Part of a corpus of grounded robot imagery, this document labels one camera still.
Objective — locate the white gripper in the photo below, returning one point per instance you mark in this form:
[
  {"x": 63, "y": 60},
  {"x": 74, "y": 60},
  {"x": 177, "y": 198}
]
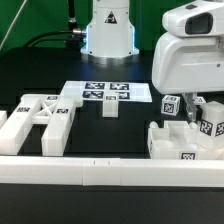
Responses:
[{"x": 189, "y": 56}]

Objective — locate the white chair seat part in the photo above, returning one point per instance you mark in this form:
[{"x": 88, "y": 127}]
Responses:
[{"x": 176, "y": 140}]

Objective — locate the white tagged cube right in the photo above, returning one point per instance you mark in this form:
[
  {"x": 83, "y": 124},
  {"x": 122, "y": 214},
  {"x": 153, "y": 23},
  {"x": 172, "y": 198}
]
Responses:
[{"x": 199, "y": 100}]

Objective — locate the white tagged cube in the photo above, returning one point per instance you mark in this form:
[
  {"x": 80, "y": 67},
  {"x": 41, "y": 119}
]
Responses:
[
  {"x": 170, "y": 105},
  {"x": 199, "y": 100}
]

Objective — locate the white tagged cube left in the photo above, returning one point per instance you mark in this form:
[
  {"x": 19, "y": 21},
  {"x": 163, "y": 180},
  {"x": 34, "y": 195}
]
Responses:
[{"x": 170, "y": 105}]

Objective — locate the white marker base sheet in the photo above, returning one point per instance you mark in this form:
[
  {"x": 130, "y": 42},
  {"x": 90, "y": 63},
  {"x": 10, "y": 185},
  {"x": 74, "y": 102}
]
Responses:
[{"x": 95, "y": 90}]

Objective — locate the black vertical pole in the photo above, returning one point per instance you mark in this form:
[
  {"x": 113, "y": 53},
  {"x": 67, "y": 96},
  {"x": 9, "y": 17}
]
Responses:
[{"x": 71, "y": 11}]

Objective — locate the white left fence bar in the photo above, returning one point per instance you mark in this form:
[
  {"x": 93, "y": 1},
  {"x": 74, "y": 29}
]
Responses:
[{"x": 3, "y": 118}]

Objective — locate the white fence bar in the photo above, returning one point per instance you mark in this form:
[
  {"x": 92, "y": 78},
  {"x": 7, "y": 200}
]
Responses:
[
  {"x": 3, "y": 118},
  {"x": 111, "y": 172}
]

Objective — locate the white front fence bar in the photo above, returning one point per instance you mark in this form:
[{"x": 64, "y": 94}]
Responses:
[{"x": 111, "y": 172}]

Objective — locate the white chair back frame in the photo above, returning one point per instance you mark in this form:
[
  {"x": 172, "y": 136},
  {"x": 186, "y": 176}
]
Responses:
[{"x": 56, "y": 112}]

